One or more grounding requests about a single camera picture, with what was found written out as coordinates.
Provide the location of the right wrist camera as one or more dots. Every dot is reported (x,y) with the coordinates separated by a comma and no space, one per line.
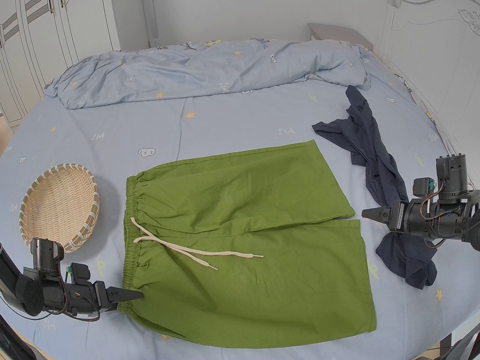
(422,188)

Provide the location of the dark blue garment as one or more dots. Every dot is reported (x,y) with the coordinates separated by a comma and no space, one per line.
(365,137)

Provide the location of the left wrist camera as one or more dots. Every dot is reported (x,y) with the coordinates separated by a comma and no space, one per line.
(79,274)

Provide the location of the pale blue quilt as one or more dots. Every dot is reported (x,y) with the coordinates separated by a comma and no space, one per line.
(206,69)

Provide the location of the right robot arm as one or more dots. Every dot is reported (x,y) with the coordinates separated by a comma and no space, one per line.
(450,219)

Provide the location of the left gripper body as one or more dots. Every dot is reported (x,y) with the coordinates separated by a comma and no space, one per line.
(88,298)

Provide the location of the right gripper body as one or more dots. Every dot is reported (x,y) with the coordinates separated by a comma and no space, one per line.
(408,218)

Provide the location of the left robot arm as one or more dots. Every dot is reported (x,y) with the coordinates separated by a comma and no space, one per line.
(32,293)

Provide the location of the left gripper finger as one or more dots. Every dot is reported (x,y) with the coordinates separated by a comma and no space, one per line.
(122,296)

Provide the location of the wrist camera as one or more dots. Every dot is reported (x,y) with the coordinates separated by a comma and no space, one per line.
(422,188)
(79,274)

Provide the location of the grey bedside table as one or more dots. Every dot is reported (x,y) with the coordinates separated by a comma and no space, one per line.
(337,31)

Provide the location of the white wardrobe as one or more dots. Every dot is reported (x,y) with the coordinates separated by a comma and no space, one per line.
(56,32)

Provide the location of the round woven basket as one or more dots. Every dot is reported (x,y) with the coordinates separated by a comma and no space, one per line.
(56,204)

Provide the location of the green shorts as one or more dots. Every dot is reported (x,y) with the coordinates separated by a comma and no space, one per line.
(262,276)

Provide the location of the bed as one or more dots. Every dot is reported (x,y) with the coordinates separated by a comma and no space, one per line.
(243,126)

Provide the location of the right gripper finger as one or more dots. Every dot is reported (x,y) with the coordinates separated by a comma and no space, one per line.
(380,215)

